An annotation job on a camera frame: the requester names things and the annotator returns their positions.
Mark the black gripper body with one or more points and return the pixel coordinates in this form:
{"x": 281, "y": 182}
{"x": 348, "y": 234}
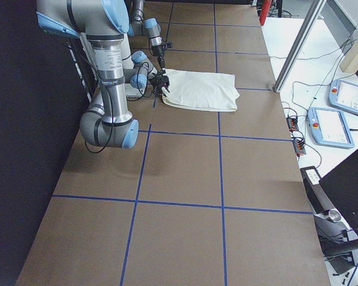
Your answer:
{"x": 159, "y": 52}
{"x": 159, "y": 80}

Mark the white long-sleeve printed shirt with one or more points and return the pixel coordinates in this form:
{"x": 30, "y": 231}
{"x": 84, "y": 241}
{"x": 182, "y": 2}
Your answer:
{"x": 202, "y": 91}

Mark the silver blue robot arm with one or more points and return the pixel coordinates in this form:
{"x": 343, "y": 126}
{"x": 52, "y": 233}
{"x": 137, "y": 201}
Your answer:
{"x": 107, "y": 122}
{"x": 138, "y": 26}

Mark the red fire extinguisher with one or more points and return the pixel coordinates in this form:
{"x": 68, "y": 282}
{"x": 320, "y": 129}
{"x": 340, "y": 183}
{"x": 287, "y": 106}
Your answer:
{"x": 264, "y": 11}

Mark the far orange connector block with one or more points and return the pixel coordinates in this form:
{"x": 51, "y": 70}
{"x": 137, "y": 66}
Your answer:
{"x": 292, "y": 122}

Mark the orange connector block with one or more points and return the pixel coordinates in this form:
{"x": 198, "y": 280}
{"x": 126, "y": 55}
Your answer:
{"x": 292, "y": 122}
{"x": 299, "y": 146}

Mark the near orange connector block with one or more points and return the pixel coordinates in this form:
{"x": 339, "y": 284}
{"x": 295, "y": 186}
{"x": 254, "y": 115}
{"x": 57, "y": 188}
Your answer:
{"x": 299, "y": 146}

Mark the near teach pendant tablet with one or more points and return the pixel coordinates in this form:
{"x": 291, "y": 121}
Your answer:
{"x": 329, "y": 128}

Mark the teach pendant tablet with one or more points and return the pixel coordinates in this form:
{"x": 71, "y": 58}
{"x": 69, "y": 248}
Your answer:
{"x": 344, "y": 95}
{"x": 329, "y": 128}

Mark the far teach pendant tablet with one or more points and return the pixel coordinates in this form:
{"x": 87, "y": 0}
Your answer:
{"x": 344, "y": 95}

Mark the black monitor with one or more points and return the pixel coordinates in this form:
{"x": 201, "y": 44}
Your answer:
{"x": 341, "y": 187}

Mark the silver round knob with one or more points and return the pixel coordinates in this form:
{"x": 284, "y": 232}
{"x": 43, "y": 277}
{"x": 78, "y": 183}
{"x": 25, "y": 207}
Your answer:
{"x": 333, "y": 216}

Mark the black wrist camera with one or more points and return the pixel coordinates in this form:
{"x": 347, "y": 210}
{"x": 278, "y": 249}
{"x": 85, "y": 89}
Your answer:
{"x": 167, "y": 45}

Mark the aluminium frame post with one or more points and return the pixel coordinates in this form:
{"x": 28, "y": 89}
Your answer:
{"x": 305, "y": 29}

